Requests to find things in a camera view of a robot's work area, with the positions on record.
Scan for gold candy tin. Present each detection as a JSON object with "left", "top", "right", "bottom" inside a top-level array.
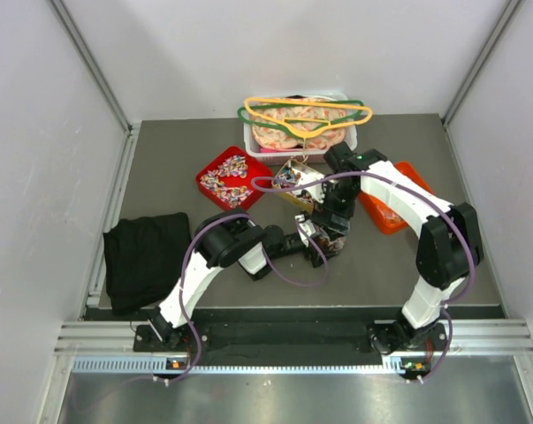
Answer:
[{"left": 271, "top": 159, "right": 324, "bottom": 213}]

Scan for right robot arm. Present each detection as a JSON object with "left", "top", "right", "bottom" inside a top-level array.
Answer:
[{"left": 312, "top": 142, "right": 484, "bottom": 354}]

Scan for yellow clothes hanger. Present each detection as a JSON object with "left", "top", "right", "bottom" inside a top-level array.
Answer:
[{"left": 237, "top": 96, "right": 373, "bottom": 150}]

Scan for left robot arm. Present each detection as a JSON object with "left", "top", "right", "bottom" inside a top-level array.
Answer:
[{"left": 148, "top": 208, "right": 330, "bottom": 351}]

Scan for orange candy tray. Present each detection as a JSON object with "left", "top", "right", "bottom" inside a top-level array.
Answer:
[{"left": 357, "top": 160, "right": 436, "bottom": 235}]

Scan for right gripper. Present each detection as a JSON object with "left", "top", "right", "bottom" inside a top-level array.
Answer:
[{"left": 310, "top": 179, "right": 361, "bottom": 241}]

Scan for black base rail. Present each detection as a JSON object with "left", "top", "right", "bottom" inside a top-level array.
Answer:
[{"left": 133, "top": 307, "right": 415, "bottom": 367}]

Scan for black cloth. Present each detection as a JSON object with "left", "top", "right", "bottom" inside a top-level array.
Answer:
[{"left": 103, "top": 212, "right": 191, "bottom": 316}]

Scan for green clothes hanger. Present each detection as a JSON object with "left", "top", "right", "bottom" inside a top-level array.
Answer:
[{"left": 237, "top": 97, "right": 373, "bottom": 139}]

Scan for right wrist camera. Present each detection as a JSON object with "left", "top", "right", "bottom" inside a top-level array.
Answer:
[{"left": 295, "top": 173, "right": 324, "bottom": 203}]

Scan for red candy tray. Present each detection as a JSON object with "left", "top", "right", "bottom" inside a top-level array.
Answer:
[{"left": 195, "top": 146, "right": 272, "bottom": 210}]

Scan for floral fabric item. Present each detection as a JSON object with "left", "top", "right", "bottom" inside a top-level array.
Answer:
[{"left": 248, "top": 102, "right": 347, "bottom": 151}]

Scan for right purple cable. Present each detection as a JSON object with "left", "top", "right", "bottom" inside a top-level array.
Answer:
[{"left": 250, "top": 170, "right": 477, "bottom": 383}]

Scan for clear glass jar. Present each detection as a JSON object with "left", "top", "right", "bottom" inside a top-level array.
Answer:
[{"left": 316, "top": 227, "right": 346, "bottom": 259}]

